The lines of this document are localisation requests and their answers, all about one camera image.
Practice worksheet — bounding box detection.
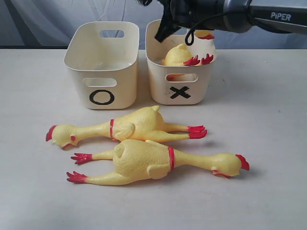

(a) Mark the cream bin marked O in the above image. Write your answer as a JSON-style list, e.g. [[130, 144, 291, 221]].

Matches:
[[64, 21, 139, 109]]

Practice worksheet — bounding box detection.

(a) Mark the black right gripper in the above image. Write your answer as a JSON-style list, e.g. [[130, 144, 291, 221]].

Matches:
[[154, 0, 217, 43]]

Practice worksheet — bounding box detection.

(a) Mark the yellow rubber chicken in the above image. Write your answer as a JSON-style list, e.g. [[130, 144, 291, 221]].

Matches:
[[67, 139, 250, 185], [150, 30, 217, 86], [46, 105, 207, 150]]

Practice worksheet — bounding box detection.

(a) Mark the cream bin marked X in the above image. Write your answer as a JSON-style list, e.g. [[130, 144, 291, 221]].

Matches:
[[145, 20, 217, 105]]

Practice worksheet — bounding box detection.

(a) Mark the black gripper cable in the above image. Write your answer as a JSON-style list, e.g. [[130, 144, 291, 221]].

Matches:
[[184, 11, 240, 46]]

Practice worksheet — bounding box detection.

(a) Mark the yellow rubber chicken front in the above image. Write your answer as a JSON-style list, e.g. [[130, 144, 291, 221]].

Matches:
[[67, 139, 250, 185]]

